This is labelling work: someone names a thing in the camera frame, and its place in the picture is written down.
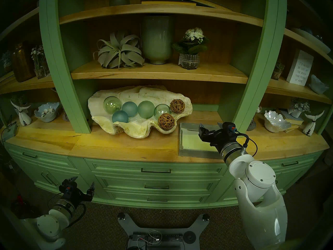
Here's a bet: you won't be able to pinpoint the brown glass jar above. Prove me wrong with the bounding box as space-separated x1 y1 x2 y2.
12 42 35 83

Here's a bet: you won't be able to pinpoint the thin flat book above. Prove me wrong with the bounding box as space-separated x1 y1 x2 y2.
141 1 197 6

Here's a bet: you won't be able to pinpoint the white flower pot with tag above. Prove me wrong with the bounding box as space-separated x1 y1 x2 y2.
287 98 311 119

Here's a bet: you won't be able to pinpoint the pale green ceramic vase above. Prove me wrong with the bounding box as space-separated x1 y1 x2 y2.
141 15 174 65

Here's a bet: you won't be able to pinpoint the small succulent pot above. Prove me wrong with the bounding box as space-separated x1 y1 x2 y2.
271 61 285 80

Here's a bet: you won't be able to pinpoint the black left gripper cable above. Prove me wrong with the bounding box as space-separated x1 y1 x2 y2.
68 203 87 228

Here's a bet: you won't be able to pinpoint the grey air plant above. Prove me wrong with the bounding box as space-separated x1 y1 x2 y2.
93 31 145 70

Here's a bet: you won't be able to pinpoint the frosted green glass ball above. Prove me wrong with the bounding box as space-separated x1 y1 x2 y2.
137 101 155 119

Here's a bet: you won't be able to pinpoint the grey square tray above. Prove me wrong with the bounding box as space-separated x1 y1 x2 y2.
178 122 225 158

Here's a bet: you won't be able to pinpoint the pale blue ruffled bowl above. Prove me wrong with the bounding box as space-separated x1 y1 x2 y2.
309 74 329 95

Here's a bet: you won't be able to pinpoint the giant clam shell bowl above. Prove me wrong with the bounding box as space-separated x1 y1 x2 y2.
88 85 193 138

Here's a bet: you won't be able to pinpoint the white whale tail figurine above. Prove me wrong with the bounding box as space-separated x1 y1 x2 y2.
302 110 325 136
10 100 32 127

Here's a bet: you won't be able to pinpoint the white text sign block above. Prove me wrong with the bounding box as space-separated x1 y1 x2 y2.
286 49 314 86

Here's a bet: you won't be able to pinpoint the frosted blue glass ball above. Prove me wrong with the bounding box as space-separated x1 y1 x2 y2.
112 110 130 123
121 101 138 118

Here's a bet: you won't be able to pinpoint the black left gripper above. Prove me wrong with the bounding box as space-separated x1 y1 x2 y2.
59 176 95 203

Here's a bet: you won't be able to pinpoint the pale blue book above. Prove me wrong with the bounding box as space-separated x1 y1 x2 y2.
280 110 305 125

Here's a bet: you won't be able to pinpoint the teal block wire ornament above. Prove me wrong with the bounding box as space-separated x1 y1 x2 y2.
1 115 18 142

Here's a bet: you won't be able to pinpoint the old leaning book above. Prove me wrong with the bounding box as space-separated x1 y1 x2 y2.
184 0 233 11

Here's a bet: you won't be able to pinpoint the large oval platter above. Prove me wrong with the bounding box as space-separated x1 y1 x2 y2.
291 27 331 54

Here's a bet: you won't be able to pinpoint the white flowers in glass pot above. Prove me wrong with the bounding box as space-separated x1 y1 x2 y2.
172 28 210 70

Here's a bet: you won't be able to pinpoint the white ruffled bowl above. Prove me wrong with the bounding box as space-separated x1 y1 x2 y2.
264 110 292 133

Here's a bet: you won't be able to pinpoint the ruffled bowl with shells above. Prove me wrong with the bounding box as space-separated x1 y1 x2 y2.
34 102 60 123

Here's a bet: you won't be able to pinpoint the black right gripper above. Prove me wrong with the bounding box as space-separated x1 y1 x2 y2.
198 122 239 149

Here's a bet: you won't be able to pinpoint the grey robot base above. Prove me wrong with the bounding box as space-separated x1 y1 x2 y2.
117 212 210 250

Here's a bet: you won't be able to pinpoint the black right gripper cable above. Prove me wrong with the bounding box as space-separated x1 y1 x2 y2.
235 131 258 157

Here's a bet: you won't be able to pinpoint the clear glass ball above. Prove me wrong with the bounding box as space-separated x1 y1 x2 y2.
154 104 172 120
103 96 122 115

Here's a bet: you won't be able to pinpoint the small flowers in glass vase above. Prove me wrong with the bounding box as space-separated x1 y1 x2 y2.
31 45 50 79

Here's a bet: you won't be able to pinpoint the black electronics box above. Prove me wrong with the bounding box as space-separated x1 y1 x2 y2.
129 233 184 248

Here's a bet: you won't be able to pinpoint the green wooden shelf cabinet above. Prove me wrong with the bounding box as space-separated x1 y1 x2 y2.
0 0 333 210

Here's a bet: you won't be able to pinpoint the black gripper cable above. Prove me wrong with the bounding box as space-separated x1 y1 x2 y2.
68 203 87 228
235 131 258 157

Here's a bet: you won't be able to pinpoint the brown wicker ball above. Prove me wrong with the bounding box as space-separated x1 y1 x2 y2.
170 99 185 114
158 113 175 130

